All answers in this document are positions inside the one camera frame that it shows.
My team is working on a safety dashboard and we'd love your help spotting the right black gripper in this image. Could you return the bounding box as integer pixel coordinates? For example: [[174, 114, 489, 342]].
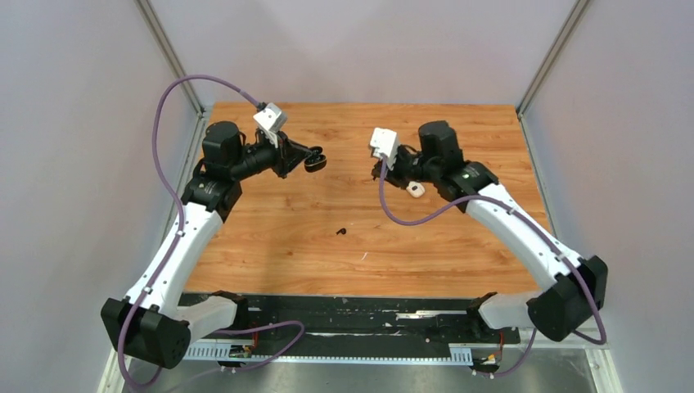
[[372, 146, 439, 191]]

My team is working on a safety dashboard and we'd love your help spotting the black earbud charging case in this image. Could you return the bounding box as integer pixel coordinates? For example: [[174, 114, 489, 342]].
[[304, 146, 327, 173]]

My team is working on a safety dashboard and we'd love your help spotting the white earbud charging case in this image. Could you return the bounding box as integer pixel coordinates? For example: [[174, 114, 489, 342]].
[[406, 182, 426, 198]]

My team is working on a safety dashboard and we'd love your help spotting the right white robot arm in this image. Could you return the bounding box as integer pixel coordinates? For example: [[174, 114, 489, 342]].
[[369, 120, 608, 345]]

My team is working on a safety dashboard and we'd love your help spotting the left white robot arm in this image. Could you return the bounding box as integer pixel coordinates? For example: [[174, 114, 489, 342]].
[[101, 121, 327, 369]]

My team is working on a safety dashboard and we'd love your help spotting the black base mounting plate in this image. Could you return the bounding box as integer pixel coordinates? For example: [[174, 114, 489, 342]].
[[230, 295, 521, 357]]

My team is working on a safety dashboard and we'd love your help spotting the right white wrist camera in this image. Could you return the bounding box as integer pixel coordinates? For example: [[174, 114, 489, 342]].
[[369, 128, 400, 169]]

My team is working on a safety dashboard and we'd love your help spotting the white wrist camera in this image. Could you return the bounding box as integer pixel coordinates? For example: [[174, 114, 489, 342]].
[[369, 128, 400, 169], [253, 103, 288, 148]]

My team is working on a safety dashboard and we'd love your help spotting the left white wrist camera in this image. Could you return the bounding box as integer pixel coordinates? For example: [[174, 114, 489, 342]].
[[253, 103, 288, 148]]

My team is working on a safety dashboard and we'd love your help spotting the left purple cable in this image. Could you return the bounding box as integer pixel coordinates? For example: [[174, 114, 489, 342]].
[[116, 75, 306, 389]]

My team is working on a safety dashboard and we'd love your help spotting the right aluminium frame post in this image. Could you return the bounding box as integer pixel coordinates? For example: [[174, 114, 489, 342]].
[[516, 0, 593, 119]]

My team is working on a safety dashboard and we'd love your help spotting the aluminium frame post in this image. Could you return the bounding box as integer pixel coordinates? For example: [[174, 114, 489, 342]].
[[133, 0, 205, 117], [516, 0, 593, 119]]

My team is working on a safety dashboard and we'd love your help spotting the slotted cable duct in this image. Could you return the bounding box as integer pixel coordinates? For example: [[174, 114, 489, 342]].
[[183, 340, 474, 366]]

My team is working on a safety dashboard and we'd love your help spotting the left aluminium frame post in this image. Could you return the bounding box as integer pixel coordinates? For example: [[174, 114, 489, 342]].
[[133, 0, 205, 117]]

